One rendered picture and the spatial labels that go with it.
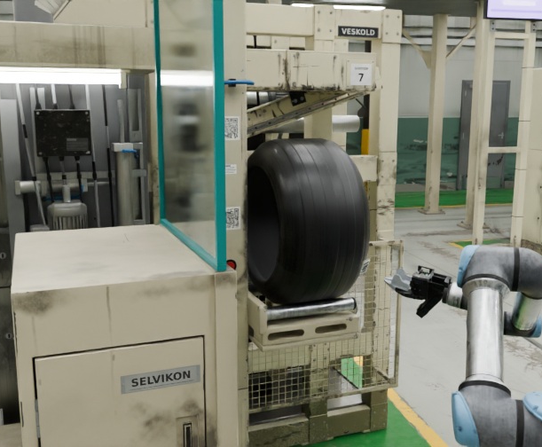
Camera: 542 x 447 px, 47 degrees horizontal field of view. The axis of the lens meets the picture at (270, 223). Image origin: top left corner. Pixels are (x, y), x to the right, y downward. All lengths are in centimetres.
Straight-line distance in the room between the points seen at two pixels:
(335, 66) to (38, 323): 163
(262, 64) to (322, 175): 54
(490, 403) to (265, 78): 138
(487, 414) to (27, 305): 97
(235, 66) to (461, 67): 1082
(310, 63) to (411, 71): 994
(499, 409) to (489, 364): 12
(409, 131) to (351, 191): 1024
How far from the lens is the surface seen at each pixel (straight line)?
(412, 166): 1231
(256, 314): 205
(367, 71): 251
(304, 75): 239
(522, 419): 150
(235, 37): 203
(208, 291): 120
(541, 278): 173
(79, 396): 121
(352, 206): 199
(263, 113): 247
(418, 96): 1236
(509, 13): 604
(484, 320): 162
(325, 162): 203
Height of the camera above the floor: 157
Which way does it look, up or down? 10 degrees down
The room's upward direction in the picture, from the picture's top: straight up
